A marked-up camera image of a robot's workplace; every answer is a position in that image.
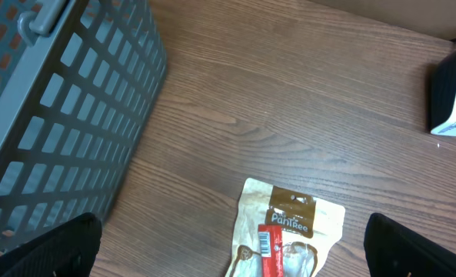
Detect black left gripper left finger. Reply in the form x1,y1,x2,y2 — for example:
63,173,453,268
0,212,102,277

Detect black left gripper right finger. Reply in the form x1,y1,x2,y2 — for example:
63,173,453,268
364,213,456,277

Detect brown pantree snack bag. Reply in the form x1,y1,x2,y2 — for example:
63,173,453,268
226,179,345,277

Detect white barcode scanner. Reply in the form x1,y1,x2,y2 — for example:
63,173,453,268
430,38,456,137

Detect grey plastic mesh basket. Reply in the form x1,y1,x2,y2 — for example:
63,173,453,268
0,0,167,256

